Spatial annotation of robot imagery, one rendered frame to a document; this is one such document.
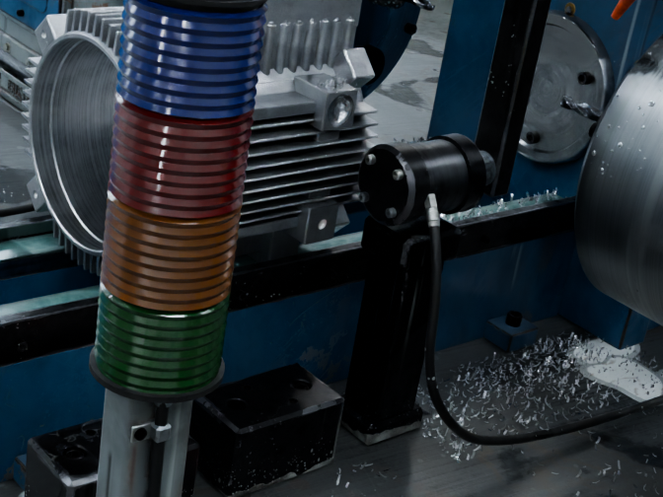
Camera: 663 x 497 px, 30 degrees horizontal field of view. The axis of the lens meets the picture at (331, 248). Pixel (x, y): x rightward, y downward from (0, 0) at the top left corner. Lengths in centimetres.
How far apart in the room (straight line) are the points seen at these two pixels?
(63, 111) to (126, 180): 44
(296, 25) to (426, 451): 35
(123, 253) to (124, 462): 11
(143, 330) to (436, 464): 47
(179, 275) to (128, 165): 5
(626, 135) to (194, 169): 45
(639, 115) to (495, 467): 30
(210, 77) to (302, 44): 41
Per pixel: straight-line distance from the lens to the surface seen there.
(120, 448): 61
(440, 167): 90
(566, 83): 120
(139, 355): 56
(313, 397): 92
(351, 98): 90
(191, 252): 54
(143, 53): 51
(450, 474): 97
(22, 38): 158
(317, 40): 92
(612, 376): 117
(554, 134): 121
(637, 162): 89
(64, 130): 97
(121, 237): 54
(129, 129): 53
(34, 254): 95
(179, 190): 52
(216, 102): 51
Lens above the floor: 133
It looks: 24 degrees down
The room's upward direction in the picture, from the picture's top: 9 degrees clockwise
